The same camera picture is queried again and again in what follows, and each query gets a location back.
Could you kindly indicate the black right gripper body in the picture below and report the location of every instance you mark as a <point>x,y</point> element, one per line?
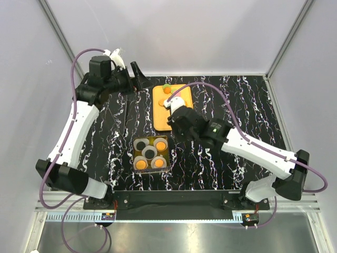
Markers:
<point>184,135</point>

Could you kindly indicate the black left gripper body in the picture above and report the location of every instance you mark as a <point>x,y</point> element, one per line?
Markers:
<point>120,80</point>

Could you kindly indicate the orange flower sandwich cookie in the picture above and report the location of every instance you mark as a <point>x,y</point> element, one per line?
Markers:
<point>159,163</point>

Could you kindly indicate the decorated cookie tin box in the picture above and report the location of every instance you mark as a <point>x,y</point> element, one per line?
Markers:
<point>165,154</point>

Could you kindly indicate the metal tongs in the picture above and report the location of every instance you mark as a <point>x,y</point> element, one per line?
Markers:
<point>116,112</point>

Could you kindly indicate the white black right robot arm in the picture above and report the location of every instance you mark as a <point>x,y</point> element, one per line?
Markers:
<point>288,169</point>

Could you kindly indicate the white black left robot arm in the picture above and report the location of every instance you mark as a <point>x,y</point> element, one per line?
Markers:
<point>59,171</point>

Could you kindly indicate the orange swirl cookie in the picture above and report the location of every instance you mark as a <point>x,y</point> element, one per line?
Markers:
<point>167,90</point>

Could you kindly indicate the yellow plastic tray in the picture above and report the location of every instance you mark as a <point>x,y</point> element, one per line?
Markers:
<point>160,114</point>

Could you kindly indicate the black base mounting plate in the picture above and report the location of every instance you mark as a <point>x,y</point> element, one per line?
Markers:
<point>174,205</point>

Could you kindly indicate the aluminium frame rail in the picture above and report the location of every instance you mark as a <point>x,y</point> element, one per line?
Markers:
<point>72,210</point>

